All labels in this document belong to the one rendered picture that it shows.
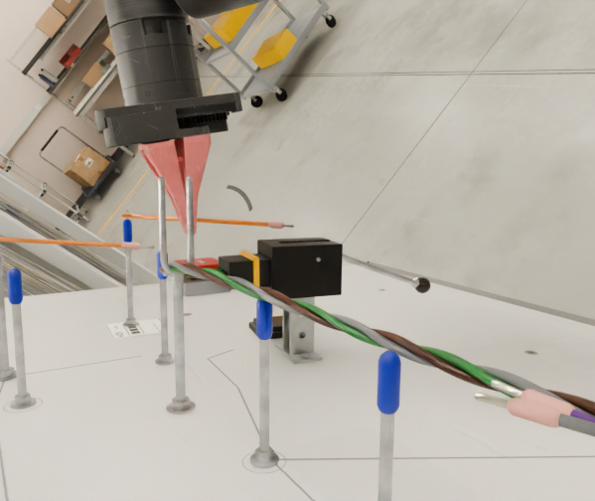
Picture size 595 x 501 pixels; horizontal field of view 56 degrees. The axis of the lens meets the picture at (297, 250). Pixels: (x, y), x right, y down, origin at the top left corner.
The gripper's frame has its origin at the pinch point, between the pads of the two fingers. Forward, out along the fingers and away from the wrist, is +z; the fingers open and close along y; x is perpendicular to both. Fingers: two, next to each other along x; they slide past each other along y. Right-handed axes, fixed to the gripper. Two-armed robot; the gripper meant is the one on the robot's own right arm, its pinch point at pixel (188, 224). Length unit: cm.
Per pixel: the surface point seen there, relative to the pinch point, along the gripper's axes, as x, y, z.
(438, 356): -29.0, 3.4, 1.9
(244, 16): 374, 117, -91
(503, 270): 101, 109, 48
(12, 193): 93, -24, -1
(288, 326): -2.6, 6.0, 9.4
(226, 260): -4.3, 1.7, 2.6
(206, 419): -12.8, -2.8, 9.9
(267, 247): -4.2, 4.9, 2.3
